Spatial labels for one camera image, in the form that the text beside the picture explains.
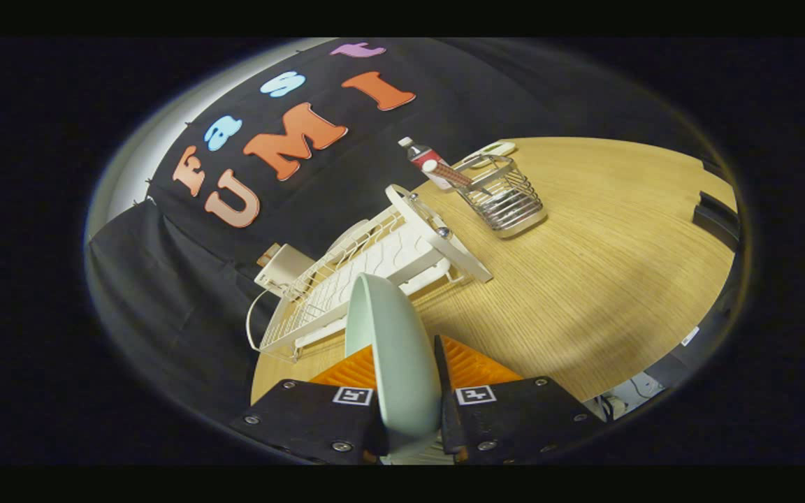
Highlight metal wire basket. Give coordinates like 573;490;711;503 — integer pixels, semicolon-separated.
455;154;548;240

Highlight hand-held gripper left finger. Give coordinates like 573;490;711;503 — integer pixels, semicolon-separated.
229;344;386;465

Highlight white divided condiment tray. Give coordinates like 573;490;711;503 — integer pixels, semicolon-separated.
460;141;517;168

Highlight white items on floor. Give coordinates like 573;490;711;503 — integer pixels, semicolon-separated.
584;372;665;420

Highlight pale green plate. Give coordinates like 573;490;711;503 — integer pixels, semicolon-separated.
345;273;443;462

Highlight white toaster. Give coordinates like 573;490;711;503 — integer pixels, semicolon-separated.
254;243;316;298

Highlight clear bottle red label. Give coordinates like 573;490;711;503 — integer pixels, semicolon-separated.
398;136;456;191

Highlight white wire dish rack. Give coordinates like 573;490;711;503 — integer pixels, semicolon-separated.
245;184;494;363

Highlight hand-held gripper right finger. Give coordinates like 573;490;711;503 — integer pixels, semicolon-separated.
434;335;606;465

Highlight black backdrop cloth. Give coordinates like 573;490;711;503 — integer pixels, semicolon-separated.
88;38;725;427

